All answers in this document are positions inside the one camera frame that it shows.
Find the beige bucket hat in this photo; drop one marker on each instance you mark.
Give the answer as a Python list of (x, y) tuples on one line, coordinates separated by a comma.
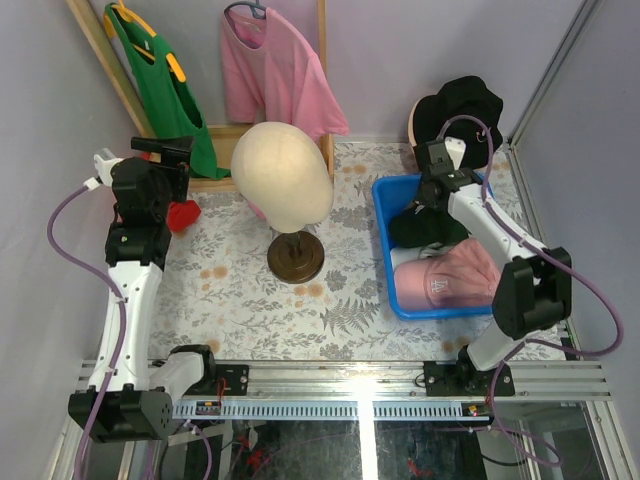
[(413, 127)]

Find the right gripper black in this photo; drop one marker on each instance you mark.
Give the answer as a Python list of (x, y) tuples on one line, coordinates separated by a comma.
[(423, 201)]

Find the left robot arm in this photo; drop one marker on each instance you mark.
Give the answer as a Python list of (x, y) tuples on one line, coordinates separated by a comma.
[(125, 399)]

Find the pink t-shirt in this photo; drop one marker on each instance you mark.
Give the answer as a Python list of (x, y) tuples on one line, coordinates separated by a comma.
[(270, 68)]

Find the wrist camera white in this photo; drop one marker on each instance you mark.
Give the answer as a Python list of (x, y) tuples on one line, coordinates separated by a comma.
[(456, 149), (104, 162)]

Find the dark green cap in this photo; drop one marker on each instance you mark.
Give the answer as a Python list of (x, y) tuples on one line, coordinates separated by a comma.
[(425, 227)]

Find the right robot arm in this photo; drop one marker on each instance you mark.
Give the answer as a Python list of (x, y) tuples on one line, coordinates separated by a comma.
[(533, 293)]

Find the blue plastic bin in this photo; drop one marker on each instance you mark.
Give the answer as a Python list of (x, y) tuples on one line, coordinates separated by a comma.
[(391, 195)]

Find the yellow hanger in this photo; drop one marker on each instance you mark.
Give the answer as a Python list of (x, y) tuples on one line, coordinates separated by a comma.
[(146, 50)]

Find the cream foam mannequin head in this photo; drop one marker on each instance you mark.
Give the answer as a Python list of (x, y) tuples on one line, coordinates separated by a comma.
[(280, 170)]

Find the wooden clothes rack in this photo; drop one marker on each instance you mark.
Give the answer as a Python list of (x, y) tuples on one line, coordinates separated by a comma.
[(224, 137)]

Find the black hat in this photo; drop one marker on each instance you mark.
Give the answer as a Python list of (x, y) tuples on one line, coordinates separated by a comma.
[(470, 96)]

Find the floral table mat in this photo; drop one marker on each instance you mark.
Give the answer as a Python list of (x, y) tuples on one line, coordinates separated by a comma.
[(217, 288)]

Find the pink baseball cap in bin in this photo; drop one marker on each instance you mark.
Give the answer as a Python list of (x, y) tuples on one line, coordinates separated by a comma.
[(463, 275)]

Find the aluminium rail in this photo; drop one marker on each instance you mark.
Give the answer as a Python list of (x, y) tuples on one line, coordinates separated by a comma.
[(393, 390)]

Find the green tank top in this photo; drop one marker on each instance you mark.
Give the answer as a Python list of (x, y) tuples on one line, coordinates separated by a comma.
[(169, 105)]

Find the dark mannequin base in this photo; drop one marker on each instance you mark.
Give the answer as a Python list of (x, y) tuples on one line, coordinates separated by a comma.
[(296, 258)]

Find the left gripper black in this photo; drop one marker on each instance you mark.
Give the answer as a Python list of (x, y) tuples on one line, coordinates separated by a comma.
[(163, 150)]

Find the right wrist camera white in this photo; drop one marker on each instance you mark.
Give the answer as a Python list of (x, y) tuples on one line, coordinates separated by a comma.
[(456, 149)]

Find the red cloth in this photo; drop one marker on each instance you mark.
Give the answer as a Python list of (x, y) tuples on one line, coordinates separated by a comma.
[(182, 215)]

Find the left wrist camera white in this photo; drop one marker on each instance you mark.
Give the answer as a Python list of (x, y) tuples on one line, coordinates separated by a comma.
[(104, 162)]

